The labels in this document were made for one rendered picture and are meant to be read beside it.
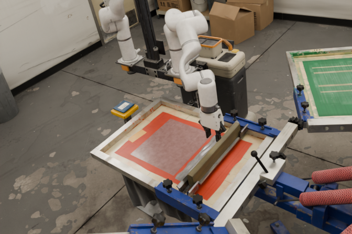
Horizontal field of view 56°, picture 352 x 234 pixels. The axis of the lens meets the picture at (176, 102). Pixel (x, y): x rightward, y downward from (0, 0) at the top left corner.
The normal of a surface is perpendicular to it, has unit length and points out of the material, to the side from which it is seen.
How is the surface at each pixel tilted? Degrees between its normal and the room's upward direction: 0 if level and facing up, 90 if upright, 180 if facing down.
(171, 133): 0
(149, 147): 0
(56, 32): 90
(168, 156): 0
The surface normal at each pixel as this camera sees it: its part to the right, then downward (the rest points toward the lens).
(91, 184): -0.17, -0.81
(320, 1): -0.62, 0.53
